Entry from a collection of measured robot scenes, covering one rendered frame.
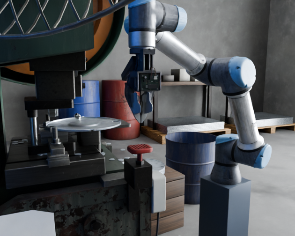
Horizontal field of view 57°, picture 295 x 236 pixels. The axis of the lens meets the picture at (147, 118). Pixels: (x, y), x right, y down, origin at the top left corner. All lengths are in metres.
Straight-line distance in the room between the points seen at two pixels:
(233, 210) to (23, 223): 0.95
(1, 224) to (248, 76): 0.95
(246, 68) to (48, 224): 0.86
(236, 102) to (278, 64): 5.06
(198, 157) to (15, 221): 1.43
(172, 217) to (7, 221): 1.14
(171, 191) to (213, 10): 4.33
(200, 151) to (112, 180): 1.21
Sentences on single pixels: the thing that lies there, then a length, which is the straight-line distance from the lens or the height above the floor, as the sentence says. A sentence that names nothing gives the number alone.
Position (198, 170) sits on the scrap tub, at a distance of 2.08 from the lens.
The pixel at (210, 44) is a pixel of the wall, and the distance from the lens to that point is 5.47.
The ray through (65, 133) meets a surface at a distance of 1.03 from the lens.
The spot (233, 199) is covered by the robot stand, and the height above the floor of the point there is 0.39.
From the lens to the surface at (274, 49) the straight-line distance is 6.29.
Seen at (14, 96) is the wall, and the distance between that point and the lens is 4.40.
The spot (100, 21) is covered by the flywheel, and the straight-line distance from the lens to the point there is 1.48.
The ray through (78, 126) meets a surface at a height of 0.78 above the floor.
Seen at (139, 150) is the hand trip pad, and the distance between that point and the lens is 0.81.
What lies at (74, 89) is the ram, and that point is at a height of 0.92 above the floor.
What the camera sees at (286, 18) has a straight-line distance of 6.21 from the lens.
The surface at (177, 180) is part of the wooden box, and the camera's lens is 1.74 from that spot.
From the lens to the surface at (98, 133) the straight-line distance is 1.08.
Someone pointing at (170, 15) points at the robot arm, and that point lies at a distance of 0.83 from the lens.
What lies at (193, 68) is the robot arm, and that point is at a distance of 1.11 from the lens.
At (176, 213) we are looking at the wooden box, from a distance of 1.83.
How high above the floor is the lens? 0.98
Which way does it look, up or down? 9 degrees down
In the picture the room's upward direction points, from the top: straight up
